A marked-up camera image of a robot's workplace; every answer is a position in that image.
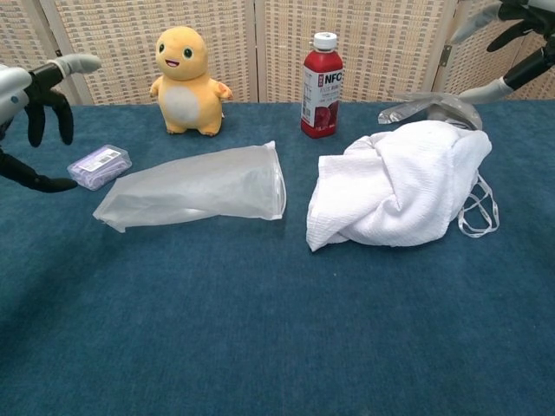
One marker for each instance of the transparent plastic bag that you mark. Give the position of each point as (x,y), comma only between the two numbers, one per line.
(195,186)

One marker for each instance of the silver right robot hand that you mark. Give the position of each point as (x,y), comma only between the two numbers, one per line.
(533,13)

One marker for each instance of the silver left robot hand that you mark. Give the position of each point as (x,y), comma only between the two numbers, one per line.
(13,95)

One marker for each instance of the black screen hinge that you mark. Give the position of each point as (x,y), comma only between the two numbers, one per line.
(58,53)
(446,55)

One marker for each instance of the yellow plush dinosaur toy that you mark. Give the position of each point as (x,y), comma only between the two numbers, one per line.
(182,99)

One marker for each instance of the dark teal tablecloth-covered table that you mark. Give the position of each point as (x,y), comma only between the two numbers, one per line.
(277,346)

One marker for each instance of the white clothes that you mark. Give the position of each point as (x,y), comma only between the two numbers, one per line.
(399,186)

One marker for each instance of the woven folding screen panel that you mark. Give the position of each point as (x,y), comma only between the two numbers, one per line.
(485,69)
(112,34)
(390,43)
(21,34)

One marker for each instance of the red juice bottle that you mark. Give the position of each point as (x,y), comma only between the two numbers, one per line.
(323,108)

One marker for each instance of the clear box purple contents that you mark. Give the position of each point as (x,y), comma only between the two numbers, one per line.
(102,167)

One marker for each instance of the crumpled silver foil bag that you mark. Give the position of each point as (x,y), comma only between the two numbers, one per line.
(416,106)

